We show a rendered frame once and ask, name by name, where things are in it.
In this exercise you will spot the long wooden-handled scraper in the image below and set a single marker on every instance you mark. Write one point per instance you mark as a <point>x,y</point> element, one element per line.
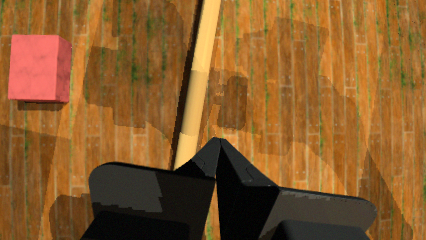
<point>197,82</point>

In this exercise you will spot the pink cube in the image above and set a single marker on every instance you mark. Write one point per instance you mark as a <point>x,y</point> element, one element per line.
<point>39,68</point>

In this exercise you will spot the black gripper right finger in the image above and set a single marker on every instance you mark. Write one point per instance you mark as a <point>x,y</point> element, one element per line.
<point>250,205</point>

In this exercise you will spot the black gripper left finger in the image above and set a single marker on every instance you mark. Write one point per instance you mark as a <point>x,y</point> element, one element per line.
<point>182,195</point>

